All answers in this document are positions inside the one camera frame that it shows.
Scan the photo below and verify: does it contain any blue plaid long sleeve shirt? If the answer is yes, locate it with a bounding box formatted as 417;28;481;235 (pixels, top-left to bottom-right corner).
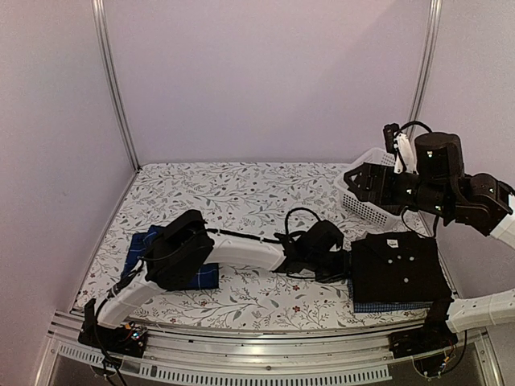
120;225;219;290

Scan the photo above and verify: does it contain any folded black shirt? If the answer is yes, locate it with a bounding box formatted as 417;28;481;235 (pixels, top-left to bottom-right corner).
351;232;451;303

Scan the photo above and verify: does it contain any folded blue checked shirt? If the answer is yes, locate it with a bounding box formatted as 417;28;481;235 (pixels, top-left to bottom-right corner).
346;279;431;314

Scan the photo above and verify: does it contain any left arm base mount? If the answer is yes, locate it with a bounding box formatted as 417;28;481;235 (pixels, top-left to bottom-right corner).
78;298;148;358

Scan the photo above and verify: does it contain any aluminium front rail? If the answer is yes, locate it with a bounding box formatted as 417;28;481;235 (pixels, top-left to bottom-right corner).
35;312;508;385

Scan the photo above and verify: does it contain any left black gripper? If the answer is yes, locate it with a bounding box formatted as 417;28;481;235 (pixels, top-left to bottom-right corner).
307;251;355;285

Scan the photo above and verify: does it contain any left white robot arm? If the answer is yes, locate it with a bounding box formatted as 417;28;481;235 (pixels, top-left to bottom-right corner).
84;210;351;349

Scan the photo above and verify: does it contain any left aluminium post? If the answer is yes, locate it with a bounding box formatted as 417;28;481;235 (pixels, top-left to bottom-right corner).
91;0;141;173

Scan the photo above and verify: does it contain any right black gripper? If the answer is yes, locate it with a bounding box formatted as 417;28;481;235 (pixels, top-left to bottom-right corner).
344;161;451;217

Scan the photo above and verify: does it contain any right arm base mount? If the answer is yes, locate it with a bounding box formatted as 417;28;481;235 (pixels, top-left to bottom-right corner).
388;298;459;378

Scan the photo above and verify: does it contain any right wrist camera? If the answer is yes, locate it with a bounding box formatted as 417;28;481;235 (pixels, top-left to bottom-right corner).
382;123;416;174

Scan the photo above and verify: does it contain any aluminium post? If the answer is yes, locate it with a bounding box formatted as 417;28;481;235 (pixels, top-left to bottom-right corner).
408;0;443;121
91;0;141;173

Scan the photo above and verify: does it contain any floral tablecloth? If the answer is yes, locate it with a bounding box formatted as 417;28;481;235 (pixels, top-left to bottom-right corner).
73;162;426;331

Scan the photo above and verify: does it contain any white plastic basket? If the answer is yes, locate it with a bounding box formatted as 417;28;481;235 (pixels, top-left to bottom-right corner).
333;146;403;229

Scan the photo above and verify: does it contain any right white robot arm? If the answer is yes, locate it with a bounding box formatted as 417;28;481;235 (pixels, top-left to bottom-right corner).
344;132;514;333

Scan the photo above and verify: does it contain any right aluminium post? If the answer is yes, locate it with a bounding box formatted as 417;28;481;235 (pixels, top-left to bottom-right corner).
408;0;443;121

